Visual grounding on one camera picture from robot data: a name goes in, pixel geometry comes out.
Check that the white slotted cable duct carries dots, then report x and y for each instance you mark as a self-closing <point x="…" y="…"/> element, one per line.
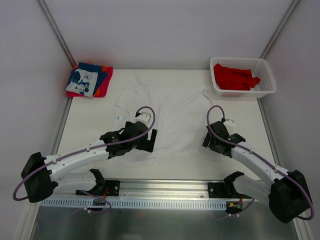
<point x="154" y="204"/>

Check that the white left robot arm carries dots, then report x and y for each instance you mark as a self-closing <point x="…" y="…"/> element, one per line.
<point x="41" y="173"/>

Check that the white plastic basket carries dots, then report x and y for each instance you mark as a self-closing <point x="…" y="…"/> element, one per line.
<point x="259" y="68"/>

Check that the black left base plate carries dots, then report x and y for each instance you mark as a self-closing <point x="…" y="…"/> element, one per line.
<point x="102" y="187"/>

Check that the light blue printed t shirt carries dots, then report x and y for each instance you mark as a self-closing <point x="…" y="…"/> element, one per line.
<point x="82" y="82"/>

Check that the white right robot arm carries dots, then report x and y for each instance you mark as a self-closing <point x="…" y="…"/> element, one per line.
<point x="285" y="192"/>

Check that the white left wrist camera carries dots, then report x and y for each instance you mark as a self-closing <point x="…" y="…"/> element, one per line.
<point x="143" y="117"/>

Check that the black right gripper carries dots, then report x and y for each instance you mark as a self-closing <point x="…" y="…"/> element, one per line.
<point x="208" y="141"/>

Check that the pink folded t shirt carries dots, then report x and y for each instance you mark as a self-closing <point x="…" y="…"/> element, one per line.
<point x="106" y="82"/>

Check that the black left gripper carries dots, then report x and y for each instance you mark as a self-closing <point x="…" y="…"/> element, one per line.
<point x="149" y="141"/>

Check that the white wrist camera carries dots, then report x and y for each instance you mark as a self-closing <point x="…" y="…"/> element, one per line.
<point x="230" y="125"/>
<point x="143" y="117"/>

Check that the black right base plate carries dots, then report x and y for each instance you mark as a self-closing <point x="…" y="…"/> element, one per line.
<point x="221" y="190"/>

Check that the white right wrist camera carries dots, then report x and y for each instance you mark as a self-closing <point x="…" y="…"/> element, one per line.
<point x="230" y="125"/>

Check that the dark blue folded t shirt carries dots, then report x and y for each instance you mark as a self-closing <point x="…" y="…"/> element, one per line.
<point x="100" y="72"/>

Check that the red t shirt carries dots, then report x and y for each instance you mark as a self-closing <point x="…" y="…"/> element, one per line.
<point x="234" y="79"/>

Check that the white t shirt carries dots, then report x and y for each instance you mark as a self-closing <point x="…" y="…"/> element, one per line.
<point x="180" y="118"/>

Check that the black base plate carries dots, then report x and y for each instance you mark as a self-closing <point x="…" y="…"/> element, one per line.
<point x="102" y="187"/>
<point x="221" y="190"/>

